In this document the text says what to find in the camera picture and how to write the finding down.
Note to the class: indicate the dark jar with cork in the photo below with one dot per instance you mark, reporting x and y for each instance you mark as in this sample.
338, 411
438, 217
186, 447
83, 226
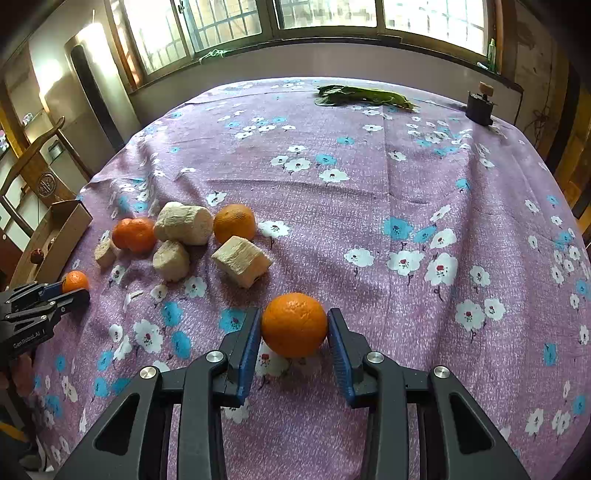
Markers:
479, 108

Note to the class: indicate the small orange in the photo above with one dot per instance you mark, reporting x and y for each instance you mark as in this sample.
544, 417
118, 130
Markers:
75, 281

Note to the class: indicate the green cloth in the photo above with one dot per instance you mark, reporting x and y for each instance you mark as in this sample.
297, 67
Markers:
213, 54

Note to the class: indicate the large orange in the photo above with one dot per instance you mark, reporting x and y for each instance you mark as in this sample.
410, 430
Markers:
294, 325

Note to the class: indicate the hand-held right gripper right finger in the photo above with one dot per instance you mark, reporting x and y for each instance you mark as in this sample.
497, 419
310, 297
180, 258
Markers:
339, 355

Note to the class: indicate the green bottle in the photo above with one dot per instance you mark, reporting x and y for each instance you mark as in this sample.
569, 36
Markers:
492, 54

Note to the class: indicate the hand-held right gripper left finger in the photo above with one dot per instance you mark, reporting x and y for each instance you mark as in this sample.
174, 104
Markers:
249, 350

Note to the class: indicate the window with metal bars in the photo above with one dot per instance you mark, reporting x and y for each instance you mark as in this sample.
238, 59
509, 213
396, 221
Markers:
231, 27

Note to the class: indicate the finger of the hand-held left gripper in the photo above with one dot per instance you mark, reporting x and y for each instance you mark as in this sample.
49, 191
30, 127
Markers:
51, 290
69, 300

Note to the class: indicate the person's left hand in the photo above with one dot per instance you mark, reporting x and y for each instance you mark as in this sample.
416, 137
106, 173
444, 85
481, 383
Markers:
18, 374

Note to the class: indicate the purple floral tablecloth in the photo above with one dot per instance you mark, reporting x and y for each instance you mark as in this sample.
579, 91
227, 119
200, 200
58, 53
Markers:
369, 207

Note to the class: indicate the cardboard box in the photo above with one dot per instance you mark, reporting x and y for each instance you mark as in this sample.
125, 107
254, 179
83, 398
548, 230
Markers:
69, 221

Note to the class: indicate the large red date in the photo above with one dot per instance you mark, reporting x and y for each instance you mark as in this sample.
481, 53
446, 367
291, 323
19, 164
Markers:
37, 254

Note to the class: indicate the wooden chair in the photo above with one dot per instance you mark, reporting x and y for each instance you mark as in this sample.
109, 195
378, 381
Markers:
46, 182

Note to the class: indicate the green leaves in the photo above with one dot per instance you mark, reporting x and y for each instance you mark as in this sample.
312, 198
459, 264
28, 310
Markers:
364, 96

